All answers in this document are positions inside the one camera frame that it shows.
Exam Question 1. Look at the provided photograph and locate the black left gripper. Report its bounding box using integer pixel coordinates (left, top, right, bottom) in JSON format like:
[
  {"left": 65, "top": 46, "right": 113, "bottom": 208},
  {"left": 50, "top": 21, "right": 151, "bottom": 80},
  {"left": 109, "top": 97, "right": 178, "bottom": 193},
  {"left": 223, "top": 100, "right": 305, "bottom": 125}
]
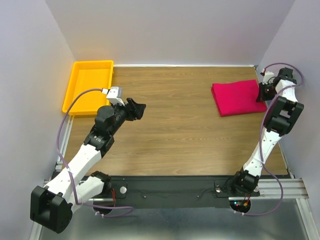
[{"left": 109, "top": 98, "right": 146, "bottom": 136}]

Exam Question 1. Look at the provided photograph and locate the pink t shirt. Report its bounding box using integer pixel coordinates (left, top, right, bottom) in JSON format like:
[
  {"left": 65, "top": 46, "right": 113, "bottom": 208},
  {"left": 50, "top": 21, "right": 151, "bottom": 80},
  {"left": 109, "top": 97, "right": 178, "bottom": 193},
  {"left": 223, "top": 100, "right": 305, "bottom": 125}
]
[{"left": 211, "top": 79, "right": 267, "bottom": 117}]

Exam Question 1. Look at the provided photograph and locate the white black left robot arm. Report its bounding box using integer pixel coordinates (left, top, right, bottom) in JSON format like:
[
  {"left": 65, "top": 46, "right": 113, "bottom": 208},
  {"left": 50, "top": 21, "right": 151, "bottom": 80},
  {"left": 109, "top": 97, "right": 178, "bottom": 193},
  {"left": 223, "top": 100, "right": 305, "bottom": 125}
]
[{"left": 30, "top": 98, "right": 147, "bottom": 233}]

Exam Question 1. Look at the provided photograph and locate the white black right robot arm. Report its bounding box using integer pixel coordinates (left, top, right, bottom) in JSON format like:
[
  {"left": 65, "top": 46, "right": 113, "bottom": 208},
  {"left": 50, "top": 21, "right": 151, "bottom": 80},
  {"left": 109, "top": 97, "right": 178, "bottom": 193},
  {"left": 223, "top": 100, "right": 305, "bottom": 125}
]
[{"left": 230, "top": 63, "right": 305, "bottom": 195}]

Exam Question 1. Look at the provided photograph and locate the yellow plastic tray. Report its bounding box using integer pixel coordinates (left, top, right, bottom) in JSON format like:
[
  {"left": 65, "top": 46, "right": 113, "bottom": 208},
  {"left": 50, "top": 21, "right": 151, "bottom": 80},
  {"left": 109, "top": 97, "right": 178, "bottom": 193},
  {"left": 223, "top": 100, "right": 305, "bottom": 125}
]
[{"left": 62, "top": 60, "right": 114, "bottom": 116}]

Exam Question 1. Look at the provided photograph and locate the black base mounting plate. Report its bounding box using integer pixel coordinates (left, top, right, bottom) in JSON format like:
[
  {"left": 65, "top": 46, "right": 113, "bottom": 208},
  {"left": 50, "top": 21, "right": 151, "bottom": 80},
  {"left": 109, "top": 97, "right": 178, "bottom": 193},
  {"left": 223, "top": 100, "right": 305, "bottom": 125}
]
[{"left": 111, "top": 175, "right": 260, "bottom": 209}]

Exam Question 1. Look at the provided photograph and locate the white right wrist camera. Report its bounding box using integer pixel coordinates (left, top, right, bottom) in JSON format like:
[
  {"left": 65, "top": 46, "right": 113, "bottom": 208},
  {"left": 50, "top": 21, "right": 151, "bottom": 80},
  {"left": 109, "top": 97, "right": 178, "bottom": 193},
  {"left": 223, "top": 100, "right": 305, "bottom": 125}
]
[{"left": 260, "top": 69, "right": 275, "bottom": 85}]

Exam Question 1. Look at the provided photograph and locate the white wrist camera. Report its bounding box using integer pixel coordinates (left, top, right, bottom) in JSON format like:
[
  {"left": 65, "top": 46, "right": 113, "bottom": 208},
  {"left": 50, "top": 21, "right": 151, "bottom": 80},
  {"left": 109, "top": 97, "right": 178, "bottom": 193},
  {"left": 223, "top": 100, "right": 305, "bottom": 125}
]
[
  {"left": 260, "top": 69, "right": 275, "bottom": 85},
  {"left": 101, "top": 86, "right": 125, "bottom": 106}
]

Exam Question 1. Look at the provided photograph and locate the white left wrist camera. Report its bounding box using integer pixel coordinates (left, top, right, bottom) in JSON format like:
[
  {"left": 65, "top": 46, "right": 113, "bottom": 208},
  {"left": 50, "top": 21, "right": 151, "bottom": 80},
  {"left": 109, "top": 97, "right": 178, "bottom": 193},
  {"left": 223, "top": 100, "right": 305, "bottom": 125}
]
[{"left": 101, "top": 86, "right": 125, "bottom": 106}]

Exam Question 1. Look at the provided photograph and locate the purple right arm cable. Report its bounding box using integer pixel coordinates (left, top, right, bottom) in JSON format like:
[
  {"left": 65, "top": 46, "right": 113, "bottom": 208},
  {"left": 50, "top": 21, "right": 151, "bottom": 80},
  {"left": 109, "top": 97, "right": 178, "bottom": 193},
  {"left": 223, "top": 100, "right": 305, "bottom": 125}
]
[{"left": 234, "top": 62, "right": 305, "bottom": 217}]

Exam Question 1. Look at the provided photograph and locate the aluminium frame rail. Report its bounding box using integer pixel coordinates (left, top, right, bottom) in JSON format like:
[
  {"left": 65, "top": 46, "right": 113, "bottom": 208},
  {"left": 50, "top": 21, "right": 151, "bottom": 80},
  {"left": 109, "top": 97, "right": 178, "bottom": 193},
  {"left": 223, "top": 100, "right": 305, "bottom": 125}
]
[{"left": 28, "top": 115, "right": 313, "bottom": 240}]

